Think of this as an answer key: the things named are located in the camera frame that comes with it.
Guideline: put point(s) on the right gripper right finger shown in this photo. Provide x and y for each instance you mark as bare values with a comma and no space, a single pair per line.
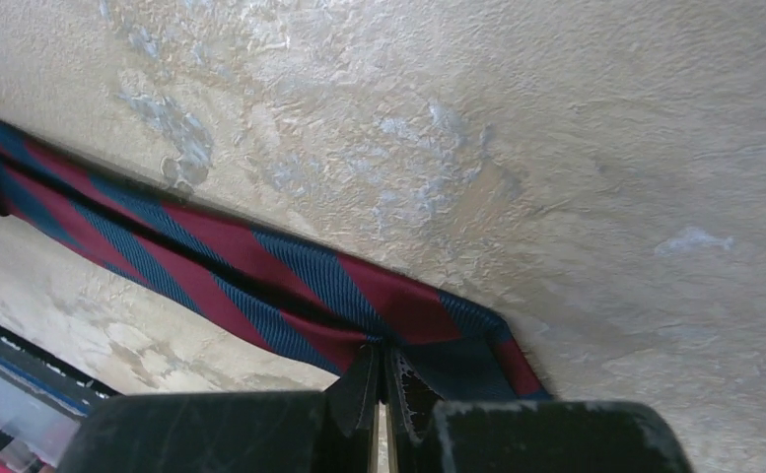
428,433

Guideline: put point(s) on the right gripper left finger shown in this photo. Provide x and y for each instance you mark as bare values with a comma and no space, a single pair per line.
334,430

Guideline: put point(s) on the red navy striped tie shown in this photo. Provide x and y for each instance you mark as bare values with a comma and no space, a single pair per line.
290,296

